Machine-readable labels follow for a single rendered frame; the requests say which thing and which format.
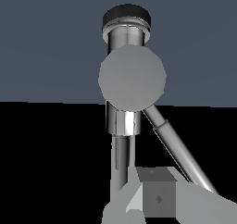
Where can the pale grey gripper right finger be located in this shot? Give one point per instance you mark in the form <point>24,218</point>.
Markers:
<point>160,196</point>

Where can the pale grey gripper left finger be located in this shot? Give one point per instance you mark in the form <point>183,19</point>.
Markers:
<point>118,204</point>

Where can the chrome faucet body black base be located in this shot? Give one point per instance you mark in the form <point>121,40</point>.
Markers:
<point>132,76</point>

